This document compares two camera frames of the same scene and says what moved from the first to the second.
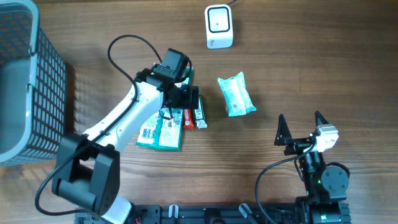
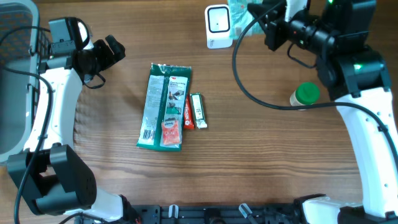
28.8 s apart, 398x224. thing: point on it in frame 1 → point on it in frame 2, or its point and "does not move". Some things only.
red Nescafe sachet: x=188 y=123 does not move
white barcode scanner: x=219 y=26 does not move
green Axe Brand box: x=199 y=114 does not move
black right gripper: x=284 y=135 → x=266 y=20
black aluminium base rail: x=205 y=213 does not move
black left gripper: x=186 y=102 → x=112 y=58
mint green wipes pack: x=237 y=100 → x=240 y=17
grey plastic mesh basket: x=33 y=78 does not move
